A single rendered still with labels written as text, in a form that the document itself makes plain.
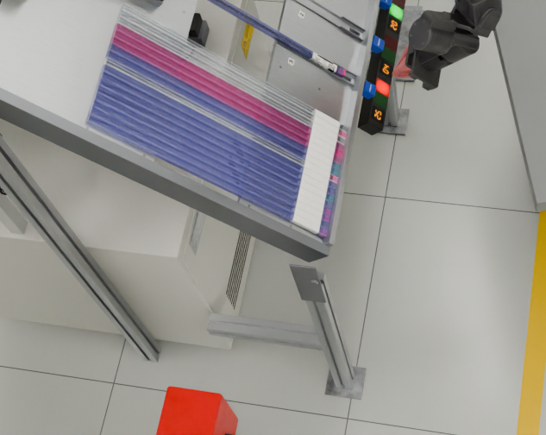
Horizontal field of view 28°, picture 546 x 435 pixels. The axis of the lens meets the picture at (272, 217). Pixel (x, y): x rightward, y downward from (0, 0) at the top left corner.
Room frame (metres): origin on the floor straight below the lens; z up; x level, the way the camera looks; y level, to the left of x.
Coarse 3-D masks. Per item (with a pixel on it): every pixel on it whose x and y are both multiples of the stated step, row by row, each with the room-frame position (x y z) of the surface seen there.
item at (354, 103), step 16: (368, 16) 1.31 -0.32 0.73; (368, 32) 1.27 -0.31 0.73; (368, 48) 1.23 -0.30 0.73; (352, 96) 1.14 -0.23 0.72; (352, 112) 1.10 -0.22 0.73; (352, 128) 1.07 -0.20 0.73; (352, 144) 1.04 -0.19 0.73; (336, 192) 0.95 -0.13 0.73; (336, 208) 0.92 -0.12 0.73; (336, 224) 0.89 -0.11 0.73
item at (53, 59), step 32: (0, 0) 1.24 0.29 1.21; (32, 0) 1.24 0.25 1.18; (64, 0) 1.25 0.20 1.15; (96, 0) 1.26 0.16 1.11; (128, 0) 1.27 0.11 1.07; (192, 0) 1.29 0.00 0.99; (0, 32) 1.18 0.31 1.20; (32, 32) 1.19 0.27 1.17; (64, 32) 1.19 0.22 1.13; (96, 32) 1.20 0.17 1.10; (0, 64) 1.13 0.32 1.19; (32, 64) 1.14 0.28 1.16; (64, 64) 1.14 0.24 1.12; (96, 64) 1.15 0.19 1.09; (32, 96) 1.08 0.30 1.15; (64, 96) 1.09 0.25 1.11; (96, 128) 1.04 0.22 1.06
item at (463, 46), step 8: (456, 32) 1.07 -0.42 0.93; (464, 32) 1.08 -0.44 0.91; (456, 40) 1.06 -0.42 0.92; (464, 40) 1.06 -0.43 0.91; (472, 40) 1.06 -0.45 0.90; (456, 48) 1.05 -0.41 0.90; (464, 48) 1.05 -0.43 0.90; (472, 48) 1.05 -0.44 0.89; (448, 56) 1.06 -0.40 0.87; (456, 56) 1.05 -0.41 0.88; (464, 56) 1.05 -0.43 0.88
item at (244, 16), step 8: (208, 0) 1.29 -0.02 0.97; (216, 0) 1.29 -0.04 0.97; (224, 0) 1.29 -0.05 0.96; (224, 8) 1.28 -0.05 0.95; (232, 8) 1.28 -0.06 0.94; (240, 16) 1.27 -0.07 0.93; (248, 16) 1.27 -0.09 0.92; (256, 24) 1.25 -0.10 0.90; (264, 24) 1.26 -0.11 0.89; (264, 32) 1.25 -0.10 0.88; (272, 32) 1.24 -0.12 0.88; (280, 40) 1.23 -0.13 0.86; (288, 40) 1.23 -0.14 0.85; (296, 48) 1.22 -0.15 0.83; (304, 48) 1.22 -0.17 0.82; (304, 56) 1.21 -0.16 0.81; (336, 72) 1.19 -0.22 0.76
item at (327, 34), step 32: (288, 0) 1.32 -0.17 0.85; (320, 0) 1.33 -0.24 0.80; (352, 0) 1.35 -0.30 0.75; (288, 32) 1.26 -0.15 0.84; (320, 32) 1.27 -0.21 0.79; (352, 32) 1.29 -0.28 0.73; (288, 64) 1.19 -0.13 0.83; (352, 64) 1.21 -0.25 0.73; (320, 96) 1.14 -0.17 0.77; (288, 224) 0.90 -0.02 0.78
